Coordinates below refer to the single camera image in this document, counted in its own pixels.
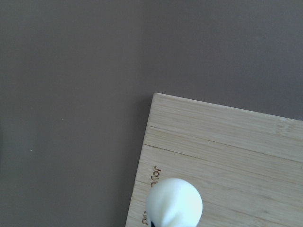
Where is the white steamed bun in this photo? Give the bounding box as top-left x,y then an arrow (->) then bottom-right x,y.
146,178 -> 203,227

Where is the bamboo cutting board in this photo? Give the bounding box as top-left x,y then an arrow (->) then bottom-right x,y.
126,93 -> 303,227

